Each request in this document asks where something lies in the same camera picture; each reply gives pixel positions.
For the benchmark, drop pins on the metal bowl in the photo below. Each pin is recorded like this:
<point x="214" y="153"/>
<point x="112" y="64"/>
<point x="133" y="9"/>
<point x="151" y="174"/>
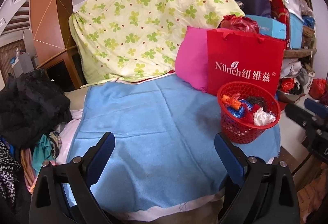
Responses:
<point x="289" y="97"/>

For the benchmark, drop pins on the red shopping bag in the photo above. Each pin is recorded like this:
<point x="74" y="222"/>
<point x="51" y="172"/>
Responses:
<point x="243" y="54"/>

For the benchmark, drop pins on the white tissue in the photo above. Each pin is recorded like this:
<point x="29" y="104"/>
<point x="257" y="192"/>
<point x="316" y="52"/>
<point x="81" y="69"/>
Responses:
<point x="264" y="117"/>

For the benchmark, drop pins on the wooden lattice door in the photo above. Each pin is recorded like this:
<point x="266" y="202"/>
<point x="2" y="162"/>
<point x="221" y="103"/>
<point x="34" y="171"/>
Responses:
<point x="7" y="57"/>

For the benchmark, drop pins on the red foil packet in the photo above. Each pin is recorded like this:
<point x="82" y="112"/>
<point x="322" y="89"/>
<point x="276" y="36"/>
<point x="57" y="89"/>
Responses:
<point x="288" y="84"/>

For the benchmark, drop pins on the dark wooden cabinet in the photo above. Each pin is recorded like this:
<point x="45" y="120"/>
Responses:
<point x="61" y="70"/>

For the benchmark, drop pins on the blue plastic bag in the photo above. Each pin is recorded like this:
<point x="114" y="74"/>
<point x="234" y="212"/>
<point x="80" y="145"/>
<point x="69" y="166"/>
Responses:
<point x="235" y="111"/>

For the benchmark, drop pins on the large red plastic bag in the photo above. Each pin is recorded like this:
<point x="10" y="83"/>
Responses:
<point x="238" y="22"/>

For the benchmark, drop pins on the pink pillow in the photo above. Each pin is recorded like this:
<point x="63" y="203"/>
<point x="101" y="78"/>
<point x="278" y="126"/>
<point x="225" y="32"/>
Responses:
<point x="192" y="65"/>

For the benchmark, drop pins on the pink orange cloth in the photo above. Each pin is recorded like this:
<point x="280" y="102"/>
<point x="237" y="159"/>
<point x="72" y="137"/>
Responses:
<point x="27" y="170"/>

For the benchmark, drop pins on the grey appliance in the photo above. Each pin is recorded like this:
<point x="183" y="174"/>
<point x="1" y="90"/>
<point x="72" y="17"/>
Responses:
<point x="24" y="63"/>

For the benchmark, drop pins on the teal garment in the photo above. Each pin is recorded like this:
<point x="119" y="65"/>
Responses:
<point x="43" y="149"/>

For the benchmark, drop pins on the blue blanket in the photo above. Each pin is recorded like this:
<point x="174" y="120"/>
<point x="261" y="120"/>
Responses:
<point x="153" y="136"/>

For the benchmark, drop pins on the wooden pillar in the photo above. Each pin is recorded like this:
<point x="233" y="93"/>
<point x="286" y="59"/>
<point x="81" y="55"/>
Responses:
<point x="48" y="3"/>

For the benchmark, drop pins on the clover print quilt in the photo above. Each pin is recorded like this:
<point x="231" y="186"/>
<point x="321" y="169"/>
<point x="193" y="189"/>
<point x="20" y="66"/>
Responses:
<point x="141" y="21"/>

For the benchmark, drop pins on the black clothing pile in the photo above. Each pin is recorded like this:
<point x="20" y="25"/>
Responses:
<point x="30" y="106"/>

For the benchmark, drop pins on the dark patterned plastic bag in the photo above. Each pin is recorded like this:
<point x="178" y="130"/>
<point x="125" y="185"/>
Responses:
<point x="257" y="102"/>

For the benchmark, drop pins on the light blue cardboard box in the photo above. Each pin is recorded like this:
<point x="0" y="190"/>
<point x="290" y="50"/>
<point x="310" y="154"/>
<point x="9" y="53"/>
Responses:
<point x="271" y="29"/>

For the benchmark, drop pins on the orange foil wrapper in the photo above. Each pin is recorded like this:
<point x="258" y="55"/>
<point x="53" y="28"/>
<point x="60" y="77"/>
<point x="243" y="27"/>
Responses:
<point x="228" y="100"/>

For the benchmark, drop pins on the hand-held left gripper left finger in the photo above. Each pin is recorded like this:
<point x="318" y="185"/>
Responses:
<point x="101" y="160"/>

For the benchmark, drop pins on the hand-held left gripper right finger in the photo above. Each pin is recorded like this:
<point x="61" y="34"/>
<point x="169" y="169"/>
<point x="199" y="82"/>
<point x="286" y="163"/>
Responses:
<point x="230" y="162"/>

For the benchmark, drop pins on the red mesh basket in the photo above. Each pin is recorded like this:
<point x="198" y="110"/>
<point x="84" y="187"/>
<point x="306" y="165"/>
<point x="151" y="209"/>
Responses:
<point x="238" y="134"/>

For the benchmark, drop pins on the black floral garment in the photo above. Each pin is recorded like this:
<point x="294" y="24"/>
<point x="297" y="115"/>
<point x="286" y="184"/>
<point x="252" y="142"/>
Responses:
<point x="7" y="162"/>

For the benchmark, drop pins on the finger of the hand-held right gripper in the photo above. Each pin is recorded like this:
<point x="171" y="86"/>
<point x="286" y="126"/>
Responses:
<point x="311" y="104"/>
<point x="294" y="112"/>

